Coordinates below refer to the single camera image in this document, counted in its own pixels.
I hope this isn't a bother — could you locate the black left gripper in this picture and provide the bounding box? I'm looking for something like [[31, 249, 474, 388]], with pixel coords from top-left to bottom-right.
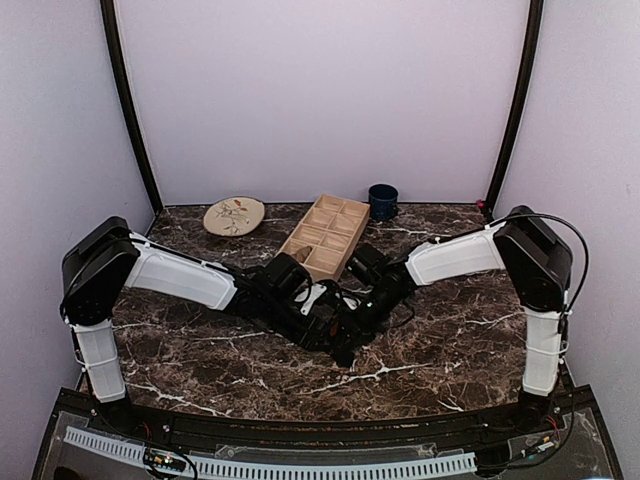
[[260, 293, 334, 352]]

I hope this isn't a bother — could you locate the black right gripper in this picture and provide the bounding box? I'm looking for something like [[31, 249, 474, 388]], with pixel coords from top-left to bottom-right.
[[334, 286, 405, 353]]

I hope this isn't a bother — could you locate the tan beige sock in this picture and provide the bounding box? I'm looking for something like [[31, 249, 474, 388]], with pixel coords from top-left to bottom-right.
[[292, 245, 313, 264]]

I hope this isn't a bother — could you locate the wooden compartment tray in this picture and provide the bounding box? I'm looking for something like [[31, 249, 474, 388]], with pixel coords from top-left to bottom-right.
[[279, 194, 370, 281]]

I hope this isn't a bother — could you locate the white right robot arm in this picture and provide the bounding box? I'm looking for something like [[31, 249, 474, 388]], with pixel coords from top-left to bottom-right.
[[344, 205, 581, 434]]

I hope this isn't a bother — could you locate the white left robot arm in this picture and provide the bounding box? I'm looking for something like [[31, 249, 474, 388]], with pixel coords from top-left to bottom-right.
[[59, 216, 354, 436]]

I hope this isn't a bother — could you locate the dark blue mug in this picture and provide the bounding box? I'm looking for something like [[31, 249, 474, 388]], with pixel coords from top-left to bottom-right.
[[368, 184, 399, 222]]

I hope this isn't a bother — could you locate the cream floral plate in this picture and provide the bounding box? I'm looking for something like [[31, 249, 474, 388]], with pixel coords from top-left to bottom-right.
[[203, 197, 265, 237]]

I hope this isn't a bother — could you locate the white slotted cable duct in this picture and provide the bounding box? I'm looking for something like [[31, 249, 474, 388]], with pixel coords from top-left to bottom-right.
[[62, 426, 477, 479]]

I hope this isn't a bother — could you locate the black right frame post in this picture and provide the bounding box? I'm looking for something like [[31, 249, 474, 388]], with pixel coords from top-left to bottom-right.
[[481, 0, 544, 219]]

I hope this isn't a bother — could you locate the black frame post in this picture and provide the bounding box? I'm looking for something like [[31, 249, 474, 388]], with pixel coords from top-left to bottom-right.
[[481, 0, 544, 219], [99, 0, 164, 216]]

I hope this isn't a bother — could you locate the black left frame post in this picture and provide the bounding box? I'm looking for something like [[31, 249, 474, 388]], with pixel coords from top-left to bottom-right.
[[99, 0, 164, 216]]

